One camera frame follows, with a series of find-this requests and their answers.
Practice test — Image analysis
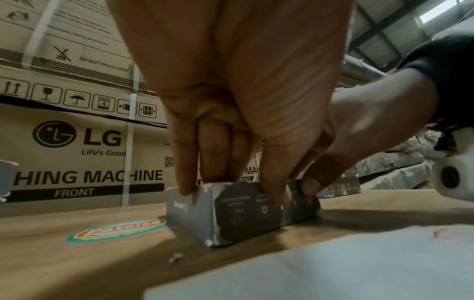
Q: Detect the person's left hand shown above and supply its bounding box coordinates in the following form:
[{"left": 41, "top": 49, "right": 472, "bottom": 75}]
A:
[{"left": 107, "top": 0, "right": 356, "bottom": 206}]

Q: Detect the black stretch wrap band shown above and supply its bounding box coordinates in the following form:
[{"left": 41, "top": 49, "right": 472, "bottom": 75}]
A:
[{"left": 0, "top": 94, "right": 169, "bottom": 129}]

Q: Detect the black wristband with marker tags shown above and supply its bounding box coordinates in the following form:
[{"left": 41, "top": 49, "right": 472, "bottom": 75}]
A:
[{"left": 397, "top": 32, "right": 474, "bottom": 129}]

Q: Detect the stack of large printed cartons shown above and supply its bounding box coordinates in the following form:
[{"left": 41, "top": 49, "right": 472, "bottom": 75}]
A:
[{"left": 0, "top": 0, "right": 270, "bottom": 219}]

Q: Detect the group of yellow boxes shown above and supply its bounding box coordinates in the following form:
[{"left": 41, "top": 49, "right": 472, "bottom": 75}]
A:
[{"left": 0, "top": 159, "right": 20, "bottom": 203}]

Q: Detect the person's right hand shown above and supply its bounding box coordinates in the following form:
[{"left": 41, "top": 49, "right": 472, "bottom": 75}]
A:
[{"left": 288, "top": 68, "right": 440, "bottom": 197}]

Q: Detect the round green red sticker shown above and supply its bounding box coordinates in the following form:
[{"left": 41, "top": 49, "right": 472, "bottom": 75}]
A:
[{"left": 66, "top": 217, "right": 171, "bottom": 244}]

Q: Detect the plastic wrapped cardboard stack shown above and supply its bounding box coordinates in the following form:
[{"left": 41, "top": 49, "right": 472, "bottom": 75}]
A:
[{"left": 361, "top": 130, "right": 436, "bottom": 191}]

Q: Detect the sheet of red-bordered labels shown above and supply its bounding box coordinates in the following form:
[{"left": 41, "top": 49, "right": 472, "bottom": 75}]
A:
[{"left": 142, "top": 223, "right": 474, "bottom": 300}]

